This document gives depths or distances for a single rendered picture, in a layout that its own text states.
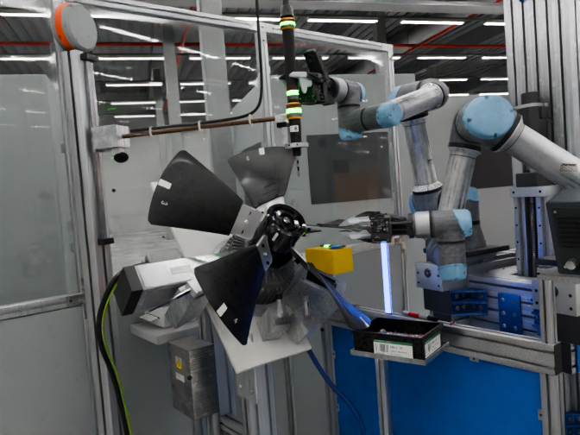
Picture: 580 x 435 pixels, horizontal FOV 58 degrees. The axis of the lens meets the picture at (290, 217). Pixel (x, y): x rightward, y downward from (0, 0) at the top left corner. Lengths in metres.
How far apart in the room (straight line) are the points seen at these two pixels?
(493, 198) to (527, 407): 4.11
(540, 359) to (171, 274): 0.98
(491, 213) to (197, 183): 4.43
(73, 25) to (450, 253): 1.34
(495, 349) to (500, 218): 4.11
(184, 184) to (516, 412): 1.10
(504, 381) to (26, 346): 1.49
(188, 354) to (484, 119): 1.08
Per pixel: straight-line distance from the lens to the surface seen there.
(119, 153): 1.76
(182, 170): 1.44
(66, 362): 2.00
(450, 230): 1.46
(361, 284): 2.72
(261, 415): 1.64
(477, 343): 1.62
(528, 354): 1.55
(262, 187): 1.57
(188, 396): 1.73
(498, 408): 1.68
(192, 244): 1.62
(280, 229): 1.38
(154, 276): 1.36
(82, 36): 1.90
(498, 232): 5.64
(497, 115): 1.47
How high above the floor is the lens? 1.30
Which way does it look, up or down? 3 degrees down
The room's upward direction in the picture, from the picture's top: 4 degrees counter-clockwise
